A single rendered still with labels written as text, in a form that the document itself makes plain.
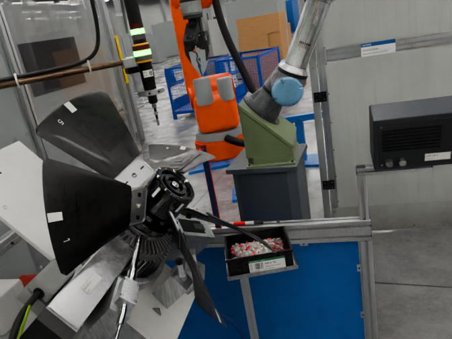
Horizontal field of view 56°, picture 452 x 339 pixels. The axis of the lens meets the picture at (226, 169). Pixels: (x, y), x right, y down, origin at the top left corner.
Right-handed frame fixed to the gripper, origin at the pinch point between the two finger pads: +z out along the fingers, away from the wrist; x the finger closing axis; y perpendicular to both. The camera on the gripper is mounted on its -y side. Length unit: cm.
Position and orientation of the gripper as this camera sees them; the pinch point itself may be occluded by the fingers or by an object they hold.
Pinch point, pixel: (200, 71)
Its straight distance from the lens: 160.9
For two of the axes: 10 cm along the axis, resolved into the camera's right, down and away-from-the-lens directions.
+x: -9.7, 0.8, 2.3
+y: 1.9, -3.5, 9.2
